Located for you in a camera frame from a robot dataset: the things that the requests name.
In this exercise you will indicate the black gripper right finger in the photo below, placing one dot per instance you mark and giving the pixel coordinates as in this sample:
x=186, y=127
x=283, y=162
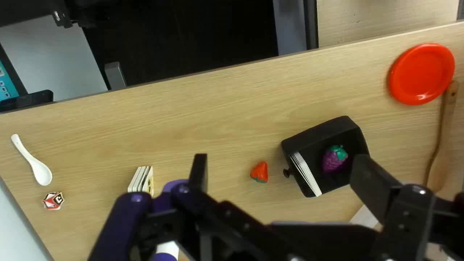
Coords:
x=401, y=218

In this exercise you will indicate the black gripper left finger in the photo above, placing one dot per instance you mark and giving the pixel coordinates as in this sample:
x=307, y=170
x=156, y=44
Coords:
x=204, y=212

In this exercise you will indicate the white card box red print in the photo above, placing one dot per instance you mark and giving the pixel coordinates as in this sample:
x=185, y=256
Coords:
x=305, y=175

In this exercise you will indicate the black rectangular box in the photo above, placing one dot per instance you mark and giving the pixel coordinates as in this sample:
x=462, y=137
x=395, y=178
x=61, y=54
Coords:
x=334, y=133

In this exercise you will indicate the teal box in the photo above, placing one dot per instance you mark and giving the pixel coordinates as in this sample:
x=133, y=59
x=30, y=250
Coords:
x=8, y=82

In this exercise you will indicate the red strawberry toy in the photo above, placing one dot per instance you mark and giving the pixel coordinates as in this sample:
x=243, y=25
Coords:
x=260, y=173

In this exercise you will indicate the white card stack yellow print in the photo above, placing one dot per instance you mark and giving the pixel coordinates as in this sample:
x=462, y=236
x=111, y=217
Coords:
x=141, y=180

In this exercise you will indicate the purple eggplant toy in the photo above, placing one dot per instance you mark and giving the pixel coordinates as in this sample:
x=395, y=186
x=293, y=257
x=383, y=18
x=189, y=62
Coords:
x=334, y=160

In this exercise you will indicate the red round plate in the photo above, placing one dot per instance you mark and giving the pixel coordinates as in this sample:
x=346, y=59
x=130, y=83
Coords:
x=421, y=73

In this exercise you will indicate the small red white hexagon toy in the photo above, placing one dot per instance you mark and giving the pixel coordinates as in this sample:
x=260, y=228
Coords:
x=54, y=201

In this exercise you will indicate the white plastic spoon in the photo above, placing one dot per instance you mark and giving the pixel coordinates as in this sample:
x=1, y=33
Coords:
x=40, y=173

